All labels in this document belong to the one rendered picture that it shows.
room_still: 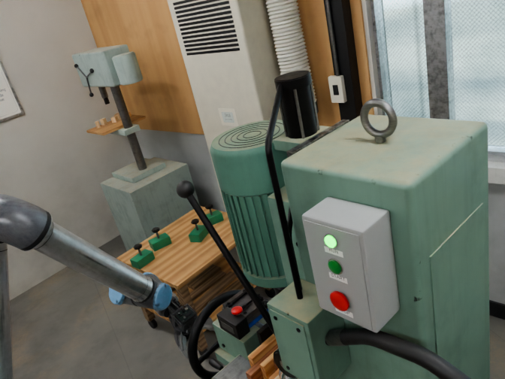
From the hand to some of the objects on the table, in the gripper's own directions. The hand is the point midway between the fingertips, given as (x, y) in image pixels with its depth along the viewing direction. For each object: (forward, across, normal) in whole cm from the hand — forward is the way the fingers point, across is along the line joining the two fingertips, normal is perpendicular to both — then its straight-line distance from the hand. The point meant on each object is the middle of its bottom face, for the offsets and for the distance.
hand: (205, 345), depth 158 cm
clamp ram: (+28, 0, -33) cm, 44 cm away
